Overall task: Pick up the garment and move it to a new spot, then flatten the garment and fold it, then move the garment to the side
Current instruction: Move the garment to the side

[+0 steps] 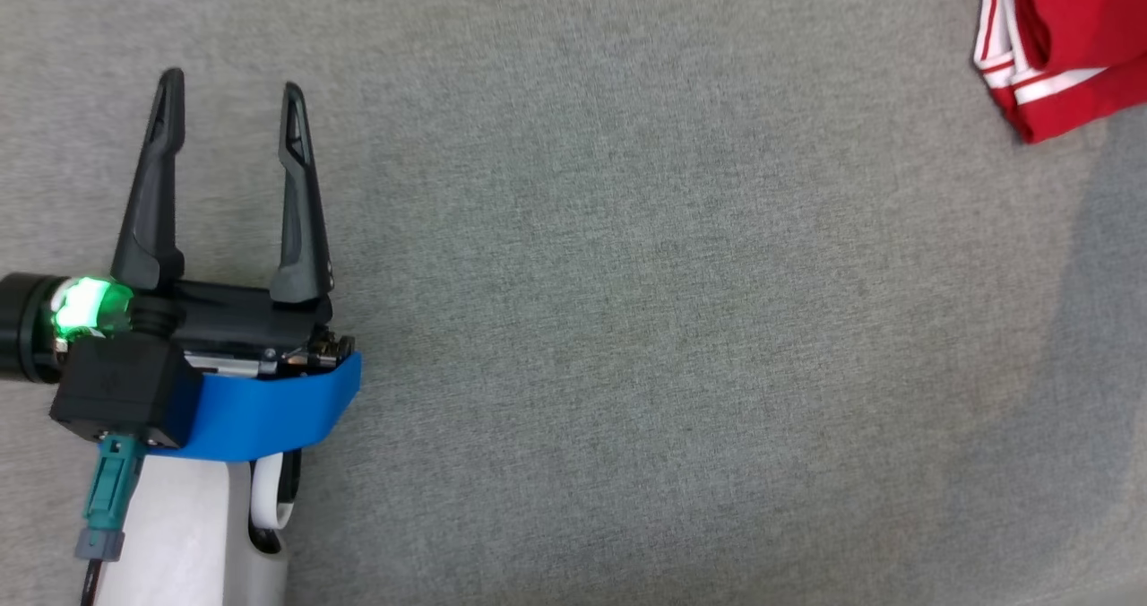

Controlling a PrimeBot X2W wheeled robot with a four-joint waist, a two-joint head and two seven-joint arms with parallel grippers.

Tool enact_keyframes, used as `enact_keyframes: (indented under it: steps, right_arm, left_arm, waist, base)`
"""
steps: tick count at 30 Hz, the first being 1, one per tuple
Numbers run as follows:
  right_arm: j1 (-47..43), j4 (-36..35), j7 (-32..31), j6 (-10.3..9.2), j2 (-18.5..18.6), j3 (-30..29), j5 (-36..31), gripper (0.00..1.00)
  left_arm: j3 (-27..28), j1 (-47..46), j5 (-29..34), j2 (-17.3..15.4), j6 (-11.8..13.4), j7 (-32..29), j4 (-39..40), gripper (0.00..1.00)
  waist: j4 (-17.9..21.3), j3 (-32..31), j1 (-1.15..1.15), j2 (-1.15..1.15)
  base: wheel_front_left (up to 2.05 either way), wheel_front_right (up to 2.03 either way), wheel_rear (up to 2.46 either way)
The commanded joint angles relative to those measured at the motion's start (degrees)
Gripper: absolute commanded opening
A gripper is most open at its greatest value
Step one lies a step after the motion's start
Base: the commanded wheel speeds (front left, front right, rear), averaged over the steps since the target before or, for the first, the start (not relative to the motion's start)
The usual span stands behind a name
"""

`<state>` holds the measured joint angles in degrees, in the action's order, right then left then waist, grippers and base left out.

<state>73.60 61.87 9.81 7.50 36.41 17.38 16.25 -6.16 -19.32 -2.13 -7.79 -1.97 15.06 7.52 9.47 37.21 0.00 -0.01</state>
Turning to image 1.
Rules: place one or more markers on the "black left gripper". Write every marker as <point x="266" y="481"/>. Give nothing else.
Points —
<point x="233" y="328"/>

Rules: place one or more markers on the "red number 23 jersey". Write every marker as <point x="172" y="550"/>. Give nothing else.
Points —
<point x="1075" y="41"/>

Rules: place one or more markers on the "blue left camera bracket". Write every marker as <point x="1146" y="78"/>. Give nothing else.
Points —
<point x="269" y="409"/>

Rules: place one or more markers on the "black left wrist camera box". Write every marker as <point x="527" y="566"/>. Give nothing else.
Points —
<point x="125" y="391"/>

